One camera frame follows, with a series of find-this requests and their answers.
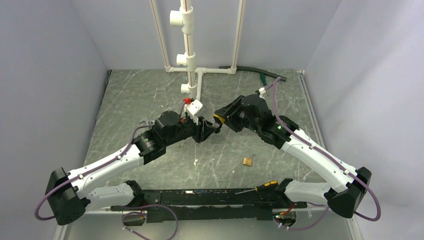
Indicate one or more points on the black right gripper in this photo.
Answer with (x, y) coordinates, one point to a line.
(231, 120)

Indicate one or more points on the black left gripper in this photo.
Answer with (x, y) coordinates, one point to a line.
(203, 130)

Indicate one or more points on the yellow black padlock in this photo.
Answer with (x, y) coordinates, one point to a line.
(218, 119)

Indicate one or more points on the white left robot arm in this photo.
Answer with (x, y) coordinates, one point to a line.
(71, 193)

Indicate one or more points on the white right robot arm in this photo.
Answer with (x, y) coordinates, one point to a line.
(344, 186)

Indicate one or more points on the brass padlock open shackle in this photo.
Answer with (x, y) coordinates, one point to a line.
(248, 161)

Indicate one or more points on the yellow black screwdriver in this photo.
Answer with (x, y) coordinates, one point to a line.
(268, 186)

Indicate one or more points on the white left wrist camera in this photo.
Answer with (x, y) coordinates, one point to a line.
(193, 108)

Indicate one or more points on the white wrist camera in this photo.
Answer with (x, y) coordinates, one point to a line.
(262, 92)
(193, 108)

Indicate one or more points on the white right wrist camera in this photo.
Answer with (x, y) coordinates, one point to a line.
(262, 92)

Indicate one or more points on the green handled screwdriver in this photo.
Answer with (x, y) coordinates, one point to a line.
(263, 79)

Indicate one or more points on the red handled adjustable wrench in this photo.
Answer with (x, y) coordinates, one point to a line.
(145, 122)

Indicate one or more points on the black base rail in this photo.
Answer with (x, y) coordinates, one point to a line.
(209, 204)

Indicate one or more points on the white PVC pipe frame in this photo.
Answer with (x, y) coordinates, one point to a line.
(186, 62)

